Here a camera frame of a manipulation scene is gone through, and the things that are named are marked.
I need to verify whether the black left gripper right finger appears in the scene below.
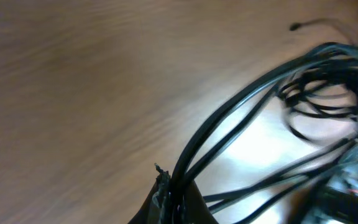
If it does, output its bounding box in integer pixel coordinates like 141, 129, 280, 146
181, 182, 218, 224

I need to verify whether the black USB cable short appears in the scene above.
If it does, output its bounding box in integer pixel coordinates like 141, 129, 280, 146
170, 40, 358, 223

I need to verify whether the black USB cable looped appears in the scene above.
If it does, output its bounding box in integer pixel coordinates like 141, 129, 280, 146
277, 58, 358, 147

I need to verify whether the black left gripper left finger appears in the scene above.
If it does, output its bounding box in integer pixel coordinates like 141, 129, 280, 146
129, 163, 170, 224

